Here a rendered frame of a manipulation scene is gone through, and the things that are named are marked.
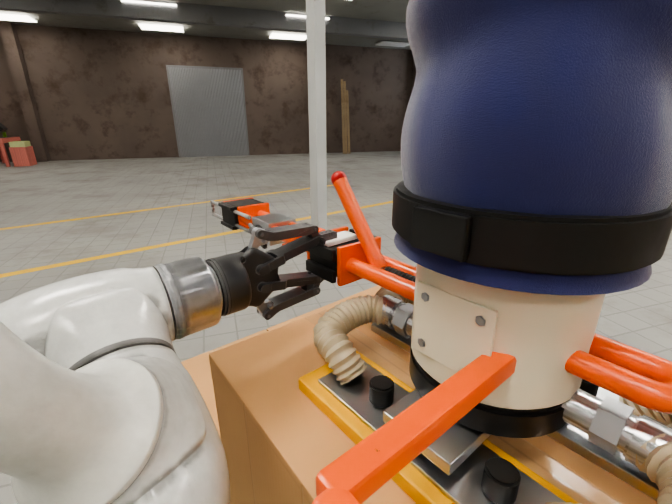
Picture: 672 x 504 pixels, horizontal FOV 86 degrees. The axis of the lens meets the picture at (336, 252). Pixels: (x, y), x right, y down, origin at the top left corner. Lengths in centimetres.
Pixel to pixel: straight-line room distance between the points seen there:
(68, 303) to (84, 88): 1494
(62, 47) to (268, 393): 1522
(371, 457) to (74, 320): 28
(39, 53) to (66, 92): 119
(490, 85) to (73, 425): 33
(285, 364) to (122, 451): 29
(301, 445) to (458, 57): 38
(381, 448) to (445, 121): 22
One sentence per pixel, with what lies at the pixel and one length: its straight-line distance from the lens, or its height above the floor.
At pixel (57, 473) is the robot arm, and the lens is 29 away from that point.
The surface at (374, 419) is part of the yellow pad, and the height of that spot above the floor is 97.
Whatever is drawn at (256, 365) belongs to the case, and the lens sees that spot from 54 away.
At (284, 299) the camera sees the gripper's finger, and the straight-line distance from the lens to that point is 53.
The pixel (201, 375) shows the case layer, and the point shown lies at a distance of 122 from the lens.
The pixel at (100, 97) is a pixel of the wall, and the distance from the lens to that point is 1520.
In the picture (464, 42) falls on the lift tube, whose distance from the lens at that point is 30.
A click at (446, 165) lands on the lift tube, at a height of 124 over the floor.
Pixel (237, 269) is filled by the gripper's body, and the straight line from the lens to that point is 46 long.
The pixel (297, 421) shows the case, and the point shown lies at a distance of 46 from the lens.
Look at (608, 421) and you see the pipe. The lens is 41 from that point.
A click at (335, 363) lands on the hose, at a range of 45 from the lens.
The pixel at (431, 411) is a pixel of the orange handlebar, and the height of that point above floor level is 108.
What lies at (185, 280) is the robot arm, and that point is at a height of 110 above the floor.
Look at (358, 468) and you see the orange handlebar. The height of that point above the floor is 108.
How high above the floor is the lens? 127
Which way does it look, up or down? 20 degrees down
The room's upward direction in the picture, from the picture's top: straight up
